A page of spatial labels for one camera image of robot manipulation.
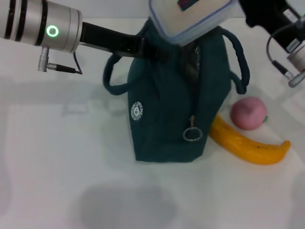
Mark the yellow banana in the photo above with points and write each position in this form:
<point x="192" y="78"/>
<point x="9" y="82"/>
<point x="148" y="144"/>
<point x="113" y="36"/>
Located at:
<point x="250" y="150"/>

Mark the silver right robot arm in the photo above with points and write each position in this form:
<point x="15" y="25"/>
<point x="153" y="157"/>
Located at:
<point x="299" y="57"/>

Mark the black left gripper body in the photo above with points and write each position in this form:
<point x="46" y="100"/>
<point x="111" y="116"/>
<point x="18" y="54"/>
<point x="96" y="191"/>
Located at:
<point x="109" y="40"/>

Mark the dark teal insulated lunch bag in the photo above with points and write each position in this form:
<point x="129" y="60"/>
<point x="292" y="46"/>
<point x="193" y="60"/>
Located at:
<point x="162" y="107"/>

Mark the clear plastic food container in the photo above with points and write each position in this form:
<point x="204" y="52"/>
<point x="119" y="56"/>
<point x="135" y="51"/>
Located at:
<point x="190" y="19"/>

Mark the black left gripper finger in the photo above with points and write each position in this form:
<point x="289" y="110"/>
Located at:
<point x="162" y="53"/>

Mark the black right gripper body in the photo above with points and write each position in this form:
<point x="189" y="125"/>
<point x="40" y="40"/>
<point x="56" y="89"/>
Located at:
<point x="269" y="14"/>

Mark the pink peach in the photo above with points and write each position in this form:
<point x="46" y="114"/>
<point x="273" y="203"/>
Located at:
<point x="249" y="113"/>

